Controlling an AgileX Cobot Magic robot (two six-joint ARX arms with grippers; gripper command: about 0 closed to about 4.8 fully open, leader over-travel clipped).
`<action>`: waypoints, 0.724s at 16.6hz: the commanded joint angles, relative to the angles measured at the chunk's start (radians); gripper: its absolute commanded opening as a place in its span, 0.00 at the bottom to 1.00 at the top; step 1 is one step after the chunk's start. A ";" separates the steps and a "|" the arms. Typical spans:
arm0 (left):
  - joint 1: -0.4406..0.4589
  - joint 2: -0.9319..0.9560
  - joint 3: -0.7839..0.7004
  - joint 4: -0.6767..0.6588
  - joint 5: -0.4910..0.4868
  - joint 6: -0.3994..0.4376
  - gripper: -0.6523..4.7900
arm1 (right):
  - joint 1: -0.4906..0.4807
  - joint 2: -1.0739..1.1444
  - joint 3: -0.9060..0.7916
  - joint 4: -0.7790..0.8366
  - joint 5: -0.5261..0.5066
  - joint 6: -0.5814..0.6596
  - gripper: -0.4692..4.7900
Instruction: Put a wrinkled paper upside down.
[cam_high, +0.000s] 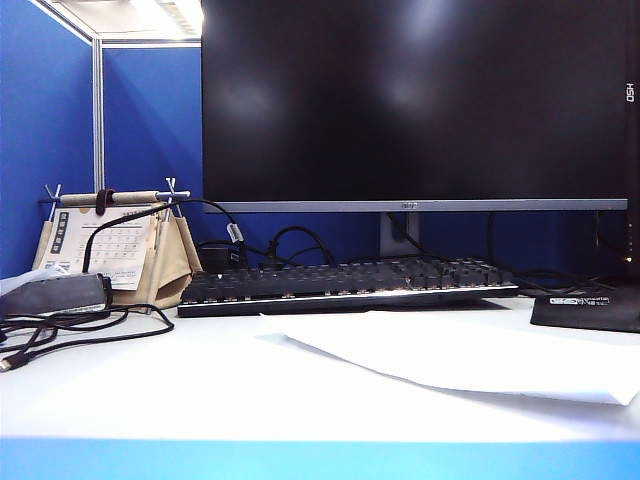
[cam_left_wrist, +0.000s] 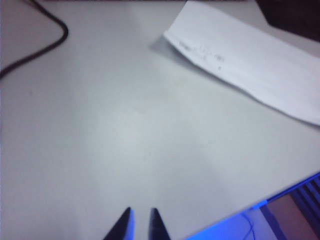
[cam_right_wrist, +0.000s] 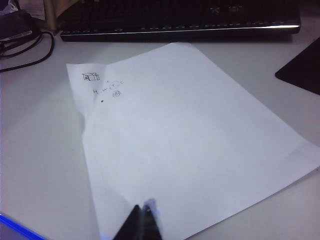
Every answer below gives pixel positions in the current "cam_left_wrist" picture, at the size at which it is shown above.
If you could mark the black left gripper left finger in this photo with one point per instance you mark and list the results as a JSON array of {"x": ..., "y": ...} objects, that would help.
[{"x": 123, "y": 226}]

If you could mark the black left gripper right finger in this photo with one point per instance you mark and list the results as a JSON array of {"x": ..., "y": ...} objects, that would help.
[{"x": 156, "y": 226}]

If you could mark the white wrinkled paper sheet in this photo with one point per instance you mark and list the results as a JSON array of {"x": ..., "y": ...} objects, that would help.
[{"x": 237, "y": 50}]

